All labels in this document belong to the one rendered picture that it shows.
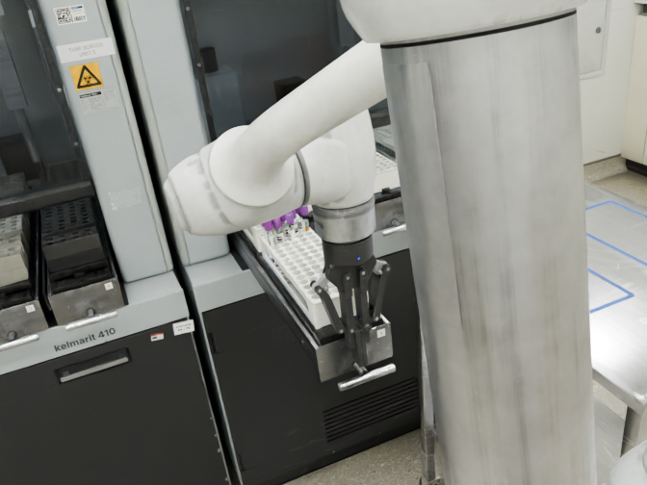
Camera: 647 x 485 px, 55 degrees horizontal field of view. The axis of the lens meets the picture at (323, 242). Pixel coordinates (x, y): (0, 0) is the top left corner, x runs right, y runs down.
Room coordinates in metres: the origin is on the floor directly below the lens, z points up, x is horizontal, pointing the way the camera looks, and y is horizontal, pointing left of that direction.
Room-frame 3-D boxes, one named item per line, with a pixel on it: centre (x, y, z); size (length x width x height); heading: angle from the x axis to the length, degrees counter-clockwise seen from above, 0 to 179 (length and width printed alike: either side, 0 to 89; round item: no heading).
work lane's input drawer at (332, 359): (1.14, 0.08, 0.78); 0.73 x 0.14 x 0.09; 19
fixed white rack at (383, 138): (1.57, -0.26, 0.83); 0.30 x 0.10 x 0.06; 19
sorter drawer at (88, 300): (1.41, 0.60, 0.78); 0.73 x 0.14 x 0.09; 19
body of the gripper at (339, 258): (0.82, -0.03, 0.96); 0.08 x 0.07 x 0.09; 109
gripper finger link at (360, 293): (0.82, -0.05, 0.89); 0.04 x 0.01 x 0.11; 19
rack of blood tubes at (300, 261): (1.01, 0.03, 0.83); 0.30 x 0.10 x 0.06; 19
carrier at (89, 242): (1.19, 0.52, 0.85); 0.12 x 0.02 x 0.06; 110
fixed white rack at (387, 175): (1.52, -0.11, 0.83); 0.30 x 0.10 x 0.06; 19
